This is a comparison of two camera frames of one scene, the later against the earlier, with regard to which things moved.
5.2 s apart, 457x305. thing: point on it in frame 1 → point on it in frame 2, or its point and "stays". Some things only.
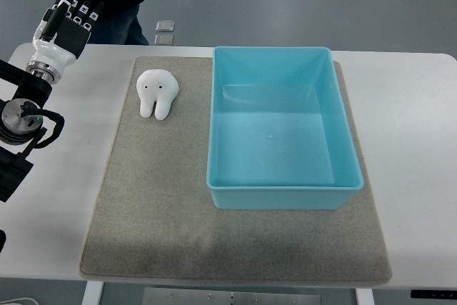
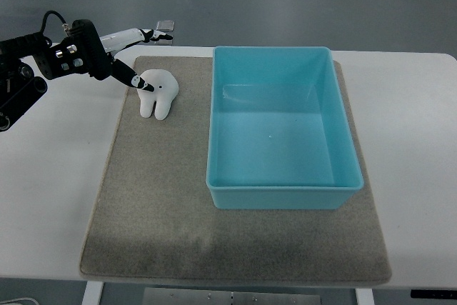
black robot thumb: (53, 21) → (124, 72)
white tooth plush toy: (156, 86) stays
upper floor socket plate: (165, 26) stays
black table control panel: (447, 294) stays
